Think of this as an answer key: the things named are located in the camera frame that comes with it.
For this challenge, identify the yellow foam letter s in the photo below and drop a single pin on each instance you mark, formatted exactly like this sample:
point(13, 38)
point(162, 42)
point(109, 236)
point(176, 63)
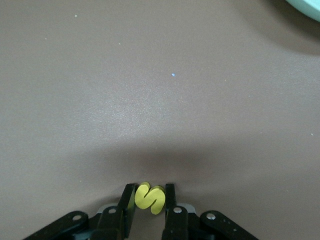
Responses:
point(141, 203)

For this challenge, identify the pale green round plate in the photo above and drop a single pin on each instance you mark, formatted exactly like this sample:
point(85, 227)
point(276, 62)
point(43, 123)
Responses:
point(310, 7)

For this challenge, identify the brown table cover sheet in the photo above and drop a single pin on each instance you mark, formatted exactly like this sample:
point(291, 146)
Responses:
point(125, 100)

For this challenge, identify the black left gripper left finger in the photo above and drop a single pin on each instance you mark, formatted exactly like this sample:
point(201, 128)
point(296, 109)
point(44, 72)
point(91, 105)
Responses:
point(117, 220)

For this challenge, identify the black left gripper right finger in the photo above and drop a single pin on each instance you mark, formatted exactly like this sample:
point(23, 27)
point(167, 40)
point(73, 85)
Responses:
point(175, 222)

